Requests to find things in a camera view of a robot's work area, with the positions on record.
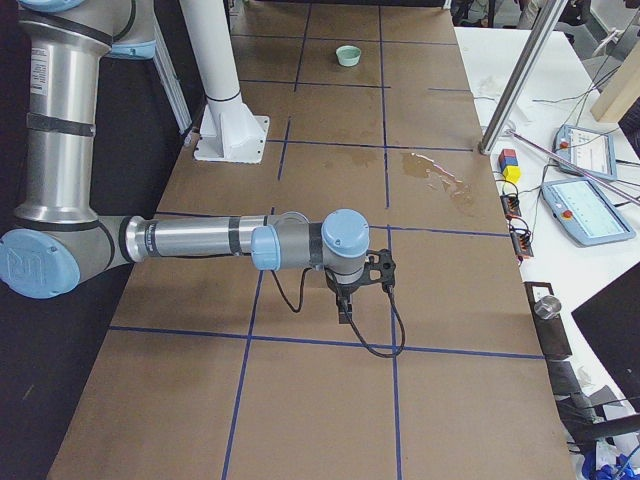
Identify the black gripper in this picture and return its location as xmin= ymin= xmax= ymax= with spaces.
xmin=324 ymin=269 xmax=369 ymax=323

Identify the mint green bowl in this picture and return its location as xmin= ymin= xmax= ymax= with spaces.
xmin=335 ymin=45 xmax=362 ymax=67

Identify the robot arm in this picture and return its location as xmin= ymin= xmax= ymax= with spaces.
xmin=1 ymin=1 xmax=364 ymax=329

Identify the orange black connector board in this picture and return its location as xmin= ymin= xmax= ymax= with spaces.
xmin=500 ymin=193 xmax=534 ymax=263

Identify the red blue yellow block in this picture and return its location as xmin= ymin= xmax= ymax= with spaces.
xmin=498 ymin=148 xmax=521 ymax=184

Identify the long metal rod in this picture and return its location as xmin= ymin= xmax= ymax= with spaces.
xmin=504 ymin=127 xmax=640 ymax=206

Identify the near teach pendant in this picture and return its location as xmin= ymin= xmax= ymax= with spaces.
xmin=541 ymin=179 xmax=636 ymax=247

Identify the teach pendant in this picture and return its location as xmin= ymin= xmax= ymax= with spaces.
xmin=541 ymin=179 xmax=636 ymax=247
xmin=553 ymin=124 xmax=618 ymax=180

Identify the black computer monitor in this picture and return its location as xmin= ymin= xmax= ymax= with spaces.
xmin=572 ymin=264 xmax=640 ymax=410

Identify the far teach pendant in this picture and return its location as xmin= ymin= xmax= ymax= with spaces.
xmin=553 ymin=124 xmax=618 ymax=180

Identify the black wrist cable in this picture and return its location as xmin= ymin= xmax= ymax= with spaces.
xmin=269 ymin=267 xmax=406 ymax=358

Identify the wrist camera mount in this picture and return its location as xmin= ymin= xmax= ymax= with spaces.
xmin=363 ymin=248 xmax=396 ymax=294

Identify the white pedestal column base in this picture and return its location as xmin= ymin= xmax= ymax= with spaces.
xmin=180 ymin=0 xmax=270 ymax=164

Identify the aluminium frame post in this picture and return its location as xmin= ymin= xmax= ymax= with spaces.
xmin=478 ymin=1 xmax=567 ymax=155

